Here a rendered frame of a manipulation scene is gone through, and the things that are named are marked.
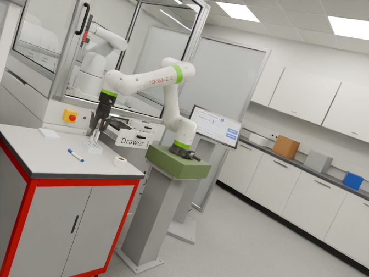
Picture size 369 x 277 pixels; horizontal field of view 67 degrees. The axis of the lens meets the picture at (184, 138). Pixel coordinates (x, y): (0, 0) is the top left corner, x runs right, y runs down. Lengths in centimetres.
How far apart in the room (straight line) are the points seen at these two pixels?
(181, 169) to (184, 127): 31
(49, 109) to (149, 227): 102
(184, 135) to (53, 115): 83
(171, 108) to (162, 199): 63
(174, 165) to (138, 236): 64
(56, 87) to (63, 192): 71
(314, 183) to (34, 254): 358
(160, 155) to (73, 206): 67
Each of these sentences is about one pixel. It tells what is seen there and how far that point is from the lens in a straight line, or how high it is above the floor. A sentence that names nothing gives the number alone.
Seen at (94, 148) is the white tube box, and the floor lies 80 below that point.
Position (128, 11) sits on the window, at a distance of 204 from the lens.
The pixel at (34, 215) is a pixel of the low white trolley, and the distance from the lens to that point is 144.
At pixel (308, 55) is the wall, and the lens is 541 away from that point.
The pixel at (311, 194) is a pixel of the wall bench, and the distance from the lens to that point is 434.
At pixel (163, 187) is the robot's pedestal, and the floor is 62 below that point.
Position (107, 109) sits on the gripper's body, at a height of 103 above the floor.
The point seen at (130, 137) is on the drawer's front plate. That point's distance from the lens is 183.
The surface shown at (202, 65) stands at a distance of 376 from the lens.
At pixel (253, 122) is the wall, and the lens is 541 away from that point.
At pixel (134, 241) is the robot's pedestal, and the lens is 219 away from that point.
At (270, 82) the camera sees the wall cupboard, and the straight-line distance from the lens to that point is 506.
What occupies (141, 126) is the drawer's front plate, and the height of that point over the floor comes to 90.
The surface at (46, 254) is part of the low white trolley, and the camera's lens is 161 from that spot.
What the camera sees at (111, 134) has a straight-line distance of 187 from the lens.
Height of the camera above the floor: 128
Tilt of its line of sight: 9 degrees down
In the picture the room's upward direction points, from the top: 22 degrees clockwise
